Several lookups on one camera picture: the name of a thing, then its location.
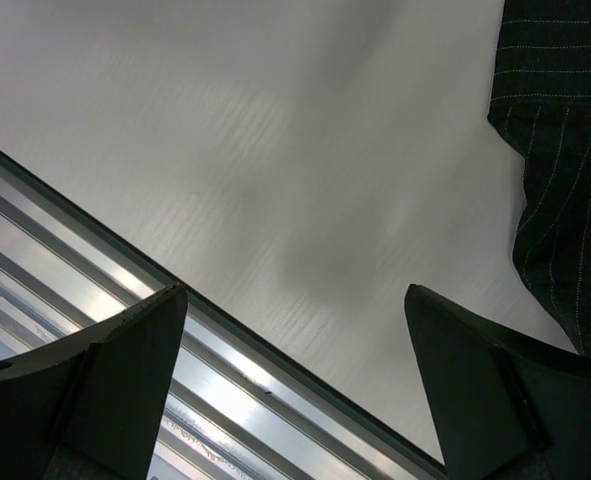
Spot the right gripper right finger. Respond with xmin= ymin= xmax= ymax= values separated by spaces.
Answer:
xmin=404 ymin=285 xmax=591 ymax=479

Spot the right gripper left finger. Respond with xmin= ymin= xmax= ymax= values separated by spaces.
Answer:
xmin=0 ymin=284 xmax=188 ymax=479

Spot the dark striped shirt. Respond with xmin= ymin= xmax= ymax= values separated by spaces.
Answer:
xmin=488 ymin=0 xmax=591 ymax=358

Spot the aluminium rail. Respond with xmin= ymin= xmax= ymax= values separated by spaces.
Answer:
xmin=0 ymin=151 xmax=445 ymax=479

